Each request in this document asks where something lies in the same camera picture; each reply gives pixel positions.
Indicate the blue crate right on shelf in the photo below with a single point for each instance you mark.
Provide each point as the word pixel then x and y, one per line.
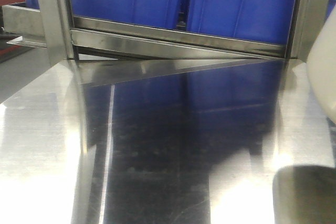
pixel 254 20

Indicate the stainless steel shelf frame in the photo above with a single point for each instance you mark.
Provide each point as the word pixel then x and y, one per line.
pixel 66 36

